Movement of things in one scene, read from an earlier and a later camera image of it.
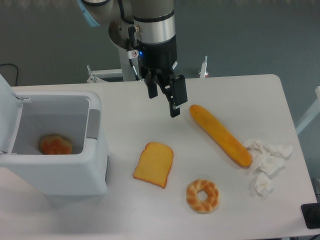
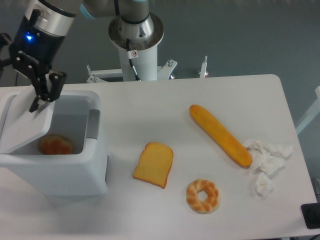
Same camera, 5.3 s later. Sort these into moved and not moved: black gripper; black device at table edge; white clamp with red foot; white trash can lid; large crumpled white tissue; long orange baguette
Moved: black gripper; white trash can lid
Not moved: long orange baguette; white clamp with red foot; large crumpled white tissue; black device at table edge
